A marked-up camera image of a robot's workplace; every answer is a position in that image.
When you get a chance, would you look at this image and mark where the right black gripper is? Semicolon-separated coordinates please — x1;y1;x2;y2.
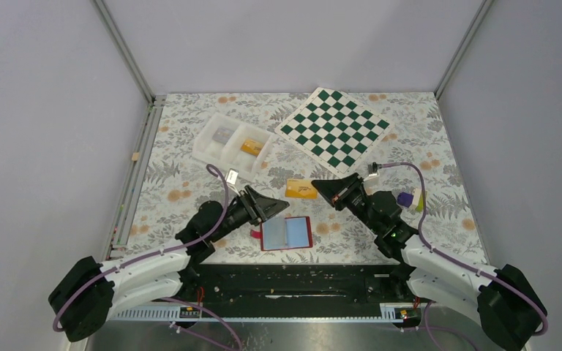
312;173;381;234

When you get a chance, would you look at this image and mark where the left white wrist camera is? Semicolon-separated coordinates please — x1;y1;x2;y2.
225;168;239;186

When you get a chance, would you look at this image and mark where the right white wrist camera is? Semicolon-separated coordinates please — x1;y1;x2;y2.
364;162;380;186

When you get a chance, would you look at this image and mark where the white plastic divided tray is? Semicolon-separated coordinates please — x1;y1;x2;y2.
192;113;277;181

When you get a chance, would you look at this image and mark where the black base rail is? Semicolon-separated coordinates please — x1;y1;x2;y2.
175;264;418;318

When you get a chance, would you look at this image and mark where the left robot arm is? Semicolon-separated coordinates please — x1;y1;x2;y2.
48;186;289;342

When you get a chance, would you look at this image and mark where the green white chessboard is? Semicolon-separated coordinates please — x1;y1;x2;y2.
275;88;393;178

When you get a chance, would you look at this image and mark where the orange card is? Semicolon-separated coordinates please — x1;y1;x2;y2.
285;178;318;200

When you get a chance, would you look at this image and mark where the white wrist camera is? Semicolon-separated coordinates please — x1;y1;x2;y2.
364;162;380;186
225;168;239;186

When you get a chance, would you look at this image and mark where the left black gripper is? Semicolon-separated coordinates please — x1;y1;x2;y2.
210;185;289;243

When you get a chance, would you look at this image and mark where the orange card box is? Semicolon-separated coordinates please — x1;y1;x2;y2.
240;138;265;156

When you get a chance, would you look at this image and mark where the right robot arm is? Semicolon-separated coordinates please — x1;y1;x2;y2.
312;173;547;350

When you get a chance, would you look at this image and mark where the purple white green block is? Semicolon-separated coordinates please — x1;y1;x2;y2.
396;189;425;212

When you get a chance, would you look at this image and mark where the red leather card holder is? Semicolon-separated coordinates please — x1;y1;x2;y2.
250;216;314;253

